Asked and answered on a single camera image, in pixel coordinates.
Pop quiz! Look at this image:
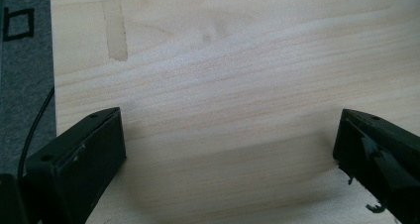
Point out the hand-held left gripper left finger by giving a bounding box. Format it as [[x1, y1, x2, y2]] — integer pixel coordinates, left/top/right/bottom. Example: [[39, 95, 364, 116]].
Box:
[[20, 106, 128, 224]]

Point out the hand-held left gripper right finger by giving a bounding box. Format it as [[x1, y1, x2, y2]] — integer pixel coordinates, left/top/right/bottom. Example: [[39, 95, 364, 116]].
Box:
[[332, 108, 420, 224]]

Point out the strip of clear tape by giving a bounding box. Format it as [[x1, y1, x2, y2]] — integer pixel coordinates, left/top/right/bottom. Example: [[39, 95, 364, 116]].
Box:
[[99, 0, 129, 62]]

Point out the black tape square marking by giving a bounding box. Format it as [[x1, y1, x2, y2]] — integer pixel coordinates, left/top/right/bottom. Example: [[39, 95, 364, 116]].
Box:
[[2, 0, 36, 43]]

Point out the thin black cable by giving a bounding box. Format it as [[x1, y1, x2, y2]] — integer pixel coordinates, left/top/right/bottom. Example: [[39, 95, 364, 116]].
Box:
[[17, 85, 55, 182]]

